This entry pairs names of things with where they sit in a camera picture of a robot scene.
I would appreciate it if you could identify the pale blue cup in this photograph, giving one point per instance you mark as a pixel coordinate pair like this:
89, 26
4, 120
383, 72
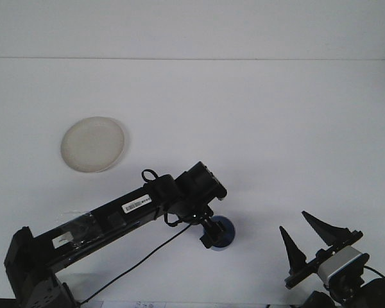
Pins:
230, 234

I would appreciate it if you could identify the pale round plate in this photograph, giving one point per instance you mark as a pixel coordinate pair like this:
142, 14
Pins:
93, 144

